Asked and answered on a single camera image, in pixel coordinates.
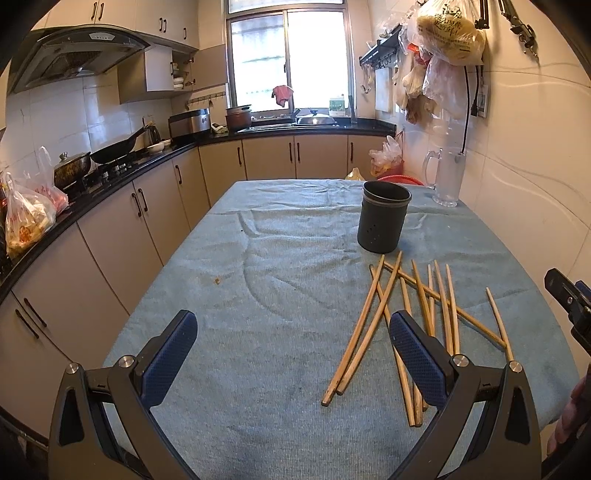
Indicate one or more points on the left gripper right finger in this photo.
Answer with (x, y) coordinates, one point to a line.
(485, 426)

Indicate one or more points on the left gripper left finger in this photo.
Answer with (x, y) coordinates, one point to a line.
(102, 426)

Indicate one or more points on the person's right hand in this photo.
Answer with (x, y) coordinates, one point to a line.
(573, 416)

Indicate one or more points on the clear glass pitcher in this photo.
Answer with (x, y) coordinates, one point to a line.
(448, 178)

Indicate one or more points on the black utensil holder cup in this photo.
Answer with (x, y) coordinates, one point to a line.
(384, 208)

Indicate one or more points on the light blue towel table cover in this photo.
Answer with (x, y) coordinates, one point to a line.
(277, 280)

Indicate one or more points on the red plastic basin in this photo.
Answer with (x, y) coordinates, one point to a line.
(401, 179)

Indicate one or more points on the plastic bag on floor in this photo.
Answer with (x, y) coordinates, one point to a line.
(387, 161)

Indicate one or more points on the plastic bag of food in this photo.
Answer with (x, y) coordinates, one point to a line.
(29, 216)

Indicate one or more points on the hanging white plastic bag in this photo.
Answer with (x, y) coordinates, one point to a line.
(445, 84)

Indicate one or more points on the steel pot with lid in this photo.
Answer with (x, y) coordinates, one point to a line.
(71, 169)

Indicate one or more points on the black wok pan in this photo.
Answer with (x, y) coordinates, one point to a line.
(117, 150)

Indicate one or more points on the hanging yellow plastic bag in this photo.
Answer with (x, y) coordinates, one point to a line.
(447, 29)

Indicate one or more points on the steel pot lid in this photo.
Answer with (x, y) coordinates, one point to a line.
(316, 118)

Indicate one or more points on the silver rice cooker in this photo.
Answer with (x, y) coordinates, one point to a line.
(193, 122)

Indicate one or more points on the brown clay pot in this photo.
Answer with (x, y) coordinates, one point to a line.
(238, 118)

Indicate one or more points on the pink cloth at window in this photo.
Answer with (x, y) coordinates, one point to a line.
(282, 94)

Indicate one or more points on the black range hood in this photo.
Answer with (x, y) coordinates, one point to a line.
(62, 53)

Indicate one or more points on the wall mounted black rack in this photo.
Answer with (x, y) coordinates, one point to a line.
(385, 53)

